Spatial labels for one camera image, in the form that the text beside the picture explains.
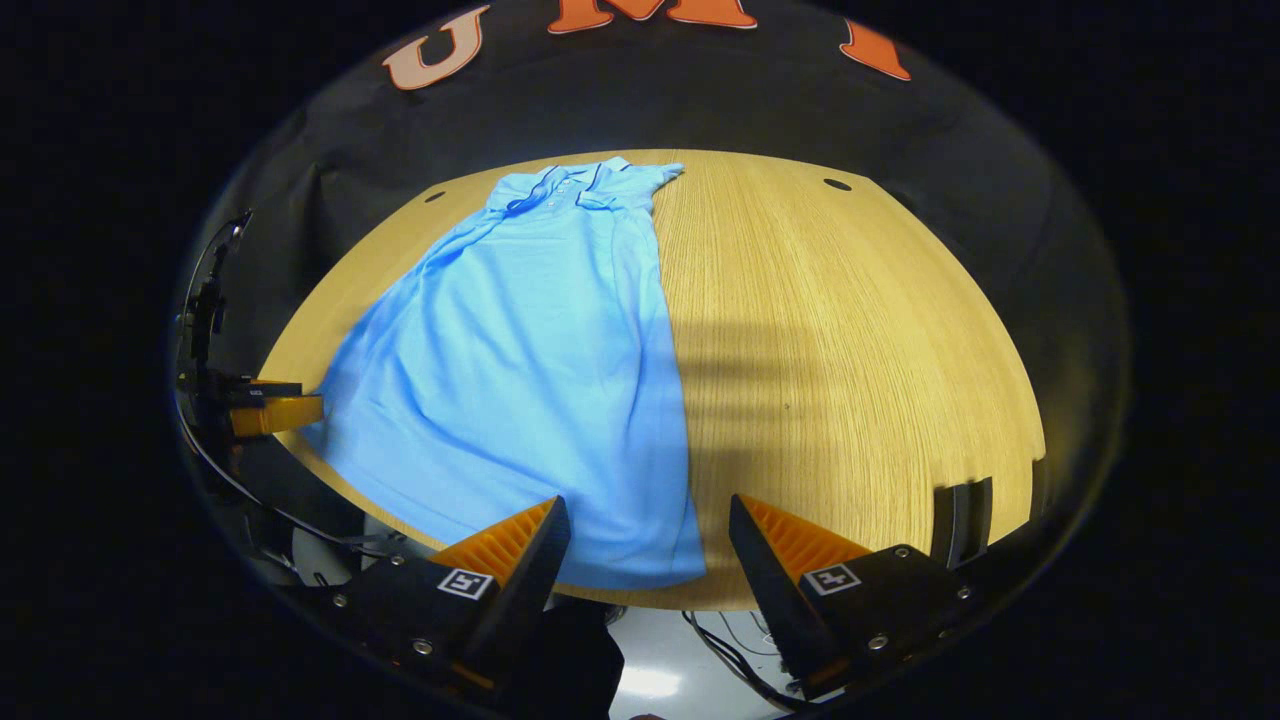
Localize black chair back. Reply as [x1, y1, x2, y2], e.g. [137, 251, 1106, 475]
[930, 477, 995, 572]

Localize black floor cables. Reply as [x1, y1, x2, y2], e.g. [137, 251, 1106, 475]
[682, 608, 806, 713]

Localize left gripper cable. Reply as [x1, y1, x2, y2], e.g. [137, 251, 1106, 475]
[178, 400, 406, 563]

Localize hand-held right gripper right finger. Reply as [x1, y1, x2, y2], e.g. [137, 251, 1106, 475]
[727, 493, 987, 701]

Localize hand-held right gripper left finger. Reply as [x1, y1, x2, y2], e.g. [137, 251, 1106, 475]
[320, 495, 572, 701]

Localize person's dark clothing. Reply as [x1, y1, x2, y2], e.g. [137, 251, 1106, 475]
[515, 595, 627, 720]

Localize light blue T-shirt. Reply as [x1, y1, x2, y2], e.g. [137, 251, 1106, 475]
[300, 155, 710, 591]

